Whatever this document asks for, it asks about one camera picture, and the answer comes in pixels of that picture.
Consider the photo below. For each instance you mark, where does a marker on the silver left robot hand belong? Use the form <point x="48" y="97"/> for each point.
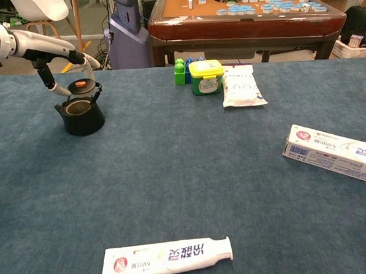
<point x="37" y="46"/>

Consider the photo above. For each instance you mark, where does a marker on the black lid with orange knob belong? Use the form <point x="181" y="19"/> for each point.
<point x="86" y="89"/>

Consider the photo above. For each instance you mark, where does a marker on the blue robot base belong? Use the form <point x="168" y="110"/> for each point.
<point x="126" y="48"/>

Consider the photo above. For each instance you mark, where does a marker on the black cast iron teapot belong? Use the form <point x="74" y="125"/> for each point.
<point x="84" y="123"/>

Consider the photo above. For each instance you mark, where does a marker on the green tub with yellow lid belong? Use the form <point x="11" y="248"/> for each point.
<point x="204" y="80"/>

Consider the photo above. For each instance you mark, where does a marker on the teal blue carpeted table top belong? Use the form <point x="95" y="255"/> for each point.
<point x="172" y="174"/>

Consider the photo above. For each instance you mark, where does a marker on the green bag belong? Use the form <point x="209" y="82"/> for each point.
<point x="15" y="20"/>

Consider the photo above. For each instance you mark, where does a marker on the white chair with wooden legs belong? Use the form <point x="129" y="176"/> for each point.
<point x="41" y="9"/>

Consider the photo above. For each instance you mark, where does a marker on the green building block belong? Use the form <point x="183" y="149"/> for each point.
<point x="179" y="75"/>

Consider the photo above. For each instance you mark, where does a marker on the blue building block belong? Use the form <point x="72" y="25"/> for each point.
<point x="187" y="70"/>

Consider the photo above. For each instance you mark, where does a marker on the brown mahjong table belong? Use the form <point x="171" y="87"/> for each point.
<point x="241" y="26"/>

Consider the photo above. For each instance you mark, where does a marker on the white wet wipes pack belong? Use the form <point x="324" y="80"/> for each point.
<point x="240" y="91"/>

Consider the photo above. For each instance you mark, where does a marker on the white toothpaste tube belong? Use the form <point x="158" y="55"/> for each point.
<point x="165" y="260"/>

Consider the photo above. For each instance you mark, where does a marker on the white dice tile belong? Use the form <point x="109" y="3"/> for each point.
<point x="305" y="7"/>

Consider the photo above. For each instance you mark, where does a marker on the white toothpaste box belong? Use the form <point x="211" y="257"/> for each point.
<point x="325" y="154"/>

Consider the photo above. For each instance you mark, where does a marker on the white plastic basket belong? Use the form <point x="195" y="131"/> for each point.
<point x="350" y="53"/>

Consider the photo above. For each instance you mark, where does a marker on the black bag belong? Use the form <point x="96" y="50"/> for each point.
<point x="358" y="20"/>

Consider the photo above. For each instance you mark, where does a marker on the light wooden post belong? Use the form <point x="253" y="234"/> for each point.
<point x="77" y="19"/>

